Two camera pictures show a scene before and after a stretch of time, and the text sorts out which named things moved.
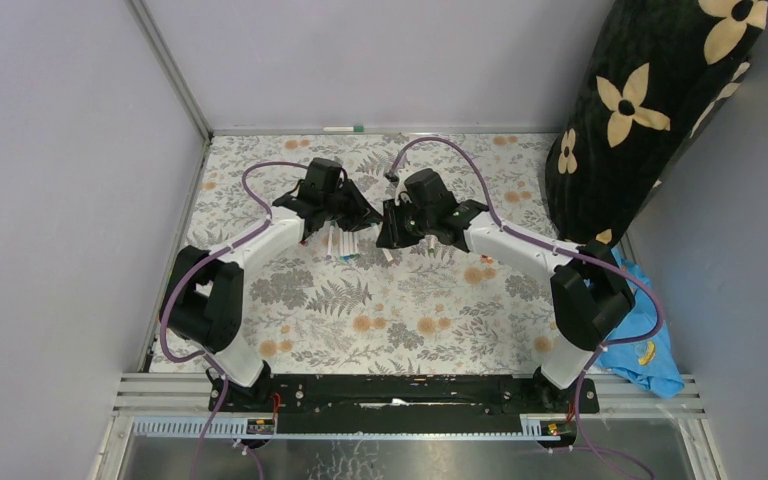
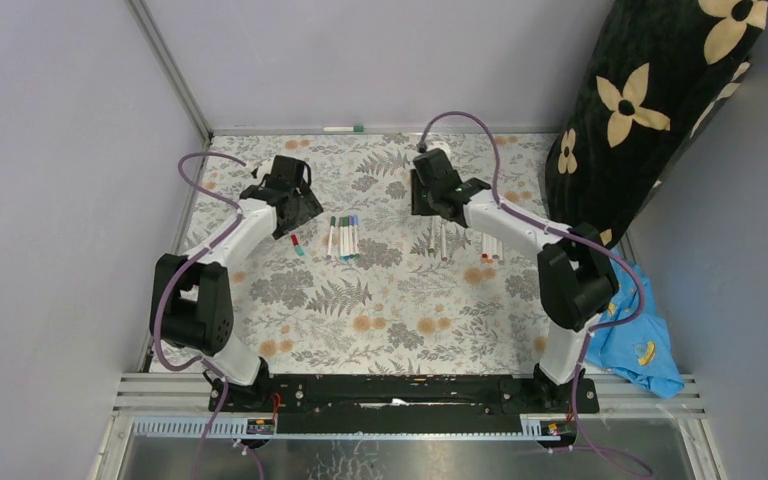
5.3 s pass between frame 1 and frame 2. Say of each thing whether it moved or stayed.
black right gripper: moved
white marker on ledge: stayed
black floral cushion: stayed
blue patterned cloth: stayed
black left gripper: moved
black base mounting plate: stayed
